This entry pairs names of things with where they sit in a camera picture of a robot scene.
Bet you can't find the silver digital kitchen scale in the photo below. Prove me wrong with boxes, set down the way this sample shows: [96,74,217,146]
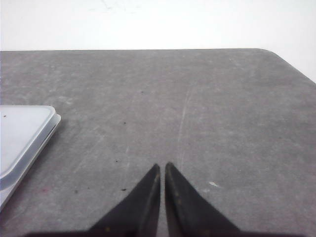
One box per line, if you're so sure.
[0,105,61,209]

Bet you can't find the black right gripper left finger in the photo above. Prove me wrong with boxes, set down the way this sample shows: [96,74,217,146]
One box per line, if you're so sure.
[89,164,160,237]

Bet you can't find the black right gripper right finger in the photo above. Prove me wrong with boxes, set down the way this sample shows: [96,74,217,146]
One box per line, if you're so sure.
[165,162,241,237]

